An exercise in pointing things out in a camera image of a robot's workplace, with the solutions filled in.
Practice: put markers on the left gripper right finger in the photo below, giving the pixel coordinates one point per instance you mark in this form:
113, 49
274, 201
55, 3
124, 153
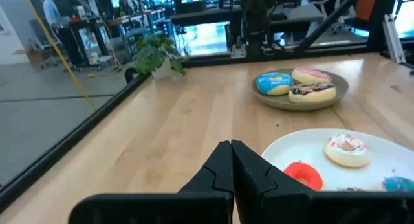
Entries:
291, 208

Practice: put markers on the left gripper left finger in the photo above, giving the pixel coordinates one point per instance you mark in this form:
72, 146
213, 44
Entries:
194, 208

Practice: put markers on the small red donut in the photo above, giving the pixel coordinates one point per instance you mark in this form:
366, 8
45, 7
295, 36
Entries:
296, 170

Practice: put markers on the small chocolate donut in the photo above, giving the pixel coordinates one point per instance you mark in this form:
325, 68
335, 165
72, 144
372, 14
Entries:
351, 189

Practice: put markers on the small white sprinkled donut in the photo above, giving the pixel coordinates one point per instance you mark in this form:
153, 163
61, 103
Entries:
346, 154

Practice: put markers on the small blue donut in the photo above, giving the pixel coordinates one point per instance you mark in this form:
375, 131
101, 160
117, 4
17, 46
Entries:
399, 184

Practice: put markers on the large chocolate donut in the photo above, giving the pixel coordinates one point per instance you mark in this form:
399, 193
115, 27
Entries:
312, 93

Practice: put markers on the large blue donut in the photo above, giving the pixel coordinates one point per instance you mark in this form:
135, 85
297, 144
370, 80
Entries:
273, 81

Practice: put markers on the large pink donut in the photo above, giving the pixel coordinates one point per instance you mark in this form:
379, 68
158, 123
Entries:
310, 74

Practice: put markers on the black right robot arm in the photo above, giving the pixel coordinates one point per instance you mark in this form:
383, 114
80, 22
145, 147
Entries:
255, 29

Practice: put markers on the white plate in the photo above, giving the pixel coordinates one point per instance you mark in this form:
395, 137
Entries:
304, 146

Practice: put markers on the grey plate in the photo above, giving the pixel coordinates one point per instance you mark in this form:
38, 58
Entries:
278, 102

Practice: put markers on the green potted plant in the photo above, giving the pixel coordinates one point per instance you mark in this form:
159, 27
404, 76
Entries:
155, 52

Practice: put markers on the grey office desk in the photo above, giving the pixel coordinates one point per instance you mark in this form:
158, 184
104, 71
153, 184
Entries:
291, 18

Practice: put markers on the white office chair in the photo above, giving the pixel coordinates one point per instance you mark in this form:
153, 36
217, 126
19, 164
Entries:
323, 5

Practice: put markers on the black desk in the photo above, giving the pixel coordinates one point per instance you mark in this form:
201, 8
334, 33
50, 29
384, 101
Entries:
69, 39

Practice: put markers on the person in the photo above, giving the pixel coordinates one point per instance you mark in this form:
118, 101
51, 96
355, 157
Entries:
123, 7
51, 10

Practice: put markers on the orange chair back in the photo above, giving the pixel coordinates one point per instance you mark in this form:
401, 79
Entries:
367, 5

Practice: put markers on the grey office chair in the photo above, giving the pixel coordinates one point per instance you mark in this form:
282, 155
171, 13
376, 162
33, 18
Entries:
42, 33

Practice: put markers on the silver rail bracket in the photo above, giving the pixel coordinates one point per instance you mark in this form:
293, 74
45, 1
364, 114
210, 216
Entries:
394, 39

